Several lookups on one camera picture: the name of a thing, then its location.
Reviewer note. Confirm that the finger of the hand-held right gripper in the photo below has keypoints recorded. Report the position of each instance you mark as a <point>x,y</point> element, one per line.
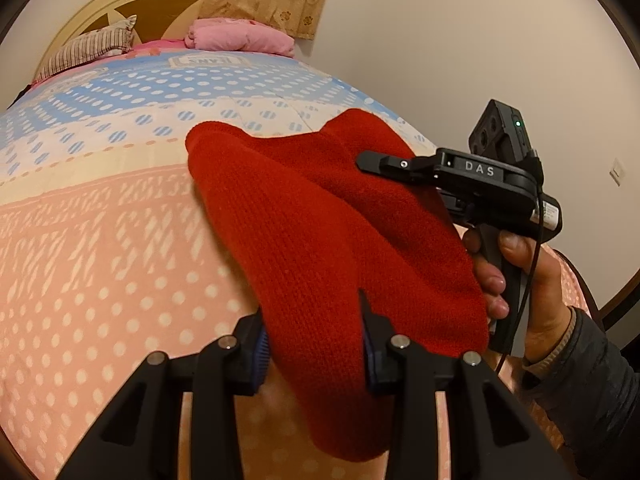
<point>395,165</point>

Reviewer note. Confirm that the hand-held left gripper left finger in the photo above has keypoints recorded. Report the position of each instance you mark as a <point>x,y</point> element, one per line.
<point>260,355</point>

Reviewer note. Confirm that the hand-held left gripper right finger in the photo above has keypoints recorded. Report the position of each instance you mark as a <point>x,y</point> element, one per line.
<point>368,355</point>

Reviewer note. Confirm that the red knit garment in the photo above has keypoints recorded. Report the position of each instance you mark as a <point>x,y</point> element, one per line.
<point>310,240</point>

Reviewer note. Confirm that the person's right forearm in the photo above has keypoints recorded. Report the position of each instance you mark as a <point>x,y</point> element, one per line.
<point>585,390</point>

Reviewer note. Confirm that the person's right hand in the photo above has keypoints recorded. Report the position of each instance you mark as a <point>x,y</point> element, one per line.
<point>542,290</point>

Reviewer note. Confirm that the polka dot bed blanket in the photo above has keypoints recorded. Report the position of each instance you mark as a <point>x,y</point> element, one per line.
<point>100,240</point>

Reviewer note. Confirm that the pink folded quilt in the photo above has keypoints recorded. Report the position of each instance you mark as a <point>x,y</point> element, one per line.
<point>235,35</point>

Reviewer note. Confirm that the striped frilled pillow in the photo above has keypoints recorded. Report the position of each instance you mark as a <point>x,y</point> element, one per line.
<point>85,50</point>

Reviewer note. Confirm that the cream wooden headboard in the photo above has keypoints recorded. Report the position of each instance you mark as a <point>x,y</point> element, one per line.
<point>100,5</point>

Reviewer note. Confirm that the dark cloth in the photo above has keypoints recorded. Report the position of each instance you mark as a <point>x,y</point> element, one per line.
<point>22,95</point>

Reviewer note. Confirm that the white wall socket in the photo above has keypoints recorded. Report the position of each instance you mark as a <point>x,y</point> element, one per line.
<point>617,172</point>

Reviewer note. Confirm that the dark furniture frame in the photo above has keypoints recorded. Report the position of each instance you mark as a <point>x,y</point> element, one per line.
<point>617,310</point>

